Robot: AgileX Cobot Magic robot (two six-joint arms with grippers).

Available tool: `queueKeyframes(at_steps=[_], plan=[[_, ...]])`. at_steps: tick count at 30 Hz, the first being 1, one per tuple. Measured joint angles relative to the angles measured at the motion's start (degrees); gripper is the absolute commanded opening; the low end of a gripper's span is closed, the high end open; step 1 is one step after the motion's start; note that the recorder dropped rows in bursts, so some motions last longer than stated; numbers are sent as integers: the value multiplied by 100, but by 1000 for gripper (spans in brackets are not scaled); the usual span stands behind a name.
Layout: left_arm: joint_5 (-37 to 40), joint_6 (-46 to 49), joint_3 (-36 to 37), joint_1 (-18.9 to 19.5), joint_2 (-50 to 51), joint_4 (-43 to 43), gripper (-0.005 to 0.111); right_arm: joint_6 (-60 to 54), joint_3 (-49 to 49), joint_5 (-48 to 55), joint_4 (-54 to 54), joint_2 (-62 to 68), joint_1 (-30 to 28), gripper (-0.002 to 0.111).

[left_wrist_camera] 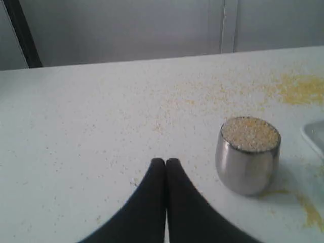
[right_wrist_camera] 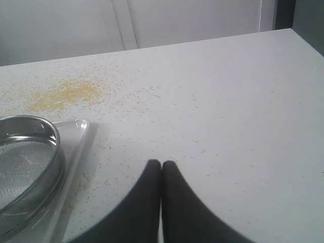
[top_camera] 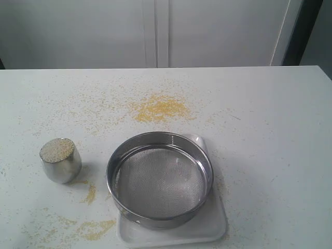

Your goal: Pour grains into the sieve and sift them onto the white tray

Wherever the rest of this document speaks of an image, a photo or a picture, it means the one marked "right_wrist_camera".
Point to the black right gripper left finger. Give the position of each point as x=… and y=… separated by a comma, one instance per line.
x=136, y=217

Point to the white plastic tray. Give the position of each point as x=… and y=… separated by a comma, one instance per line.
x=77, y=140

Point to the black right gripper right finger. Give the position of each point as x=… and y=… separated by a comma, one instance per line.
x=185, y=217

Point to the round steel mesh sieve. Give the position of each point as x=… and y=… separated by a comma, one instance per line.
x=32, y=170

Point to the yellow millet pile on table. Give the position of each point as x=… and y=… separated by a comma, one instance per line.
x=71, y=92

